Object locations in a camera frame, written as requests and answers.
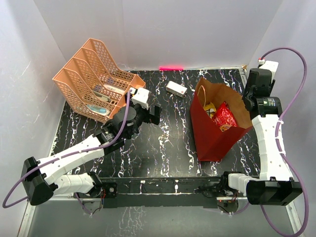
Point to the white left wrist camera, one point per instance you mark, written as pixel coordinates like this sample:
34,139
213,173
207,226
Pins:
140,96

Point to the red candy bag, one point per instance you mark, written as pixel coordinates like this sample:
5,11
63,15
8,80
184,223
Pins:
224,118

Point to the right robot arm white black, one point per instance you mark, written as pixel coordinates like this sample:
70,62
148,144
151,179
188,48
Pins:
275,185

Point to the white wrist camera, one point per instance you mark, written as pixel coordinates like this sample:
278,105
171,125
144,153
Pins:
140,96
268,65

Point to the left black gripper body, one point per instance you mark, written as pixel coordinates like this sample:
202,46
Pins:
142,115

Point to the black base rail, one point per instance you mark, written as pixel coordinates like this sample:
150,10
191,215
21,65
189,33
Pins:
165,192

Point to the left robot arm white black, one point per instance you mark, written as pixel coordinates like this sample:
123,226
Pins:
44,178

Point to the pink plastic file organizer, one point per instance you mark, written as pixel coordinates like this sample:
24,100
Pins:
82,80

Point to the white packet in organizer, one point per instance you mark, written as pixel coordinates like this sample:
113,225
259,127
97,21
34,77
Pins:
114,89

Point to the yellow snack bag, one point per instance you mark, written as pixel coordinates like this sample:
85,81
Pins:
210,109

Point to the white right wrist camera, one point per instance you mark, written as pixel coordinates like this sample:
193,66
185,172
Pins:
268,65

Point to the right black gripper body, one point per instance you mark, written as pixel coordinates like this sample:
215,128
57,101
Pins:
246,94

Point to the small white red box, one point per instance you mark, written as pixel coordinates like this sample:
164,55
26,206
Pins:
176,89

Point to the red brown paper bag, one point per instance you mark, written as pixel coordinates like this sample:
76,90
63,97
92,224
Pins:
212,144

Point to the blue white item in organizer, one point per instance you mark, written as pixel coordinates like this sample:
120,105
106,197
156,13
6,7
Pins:
99,110

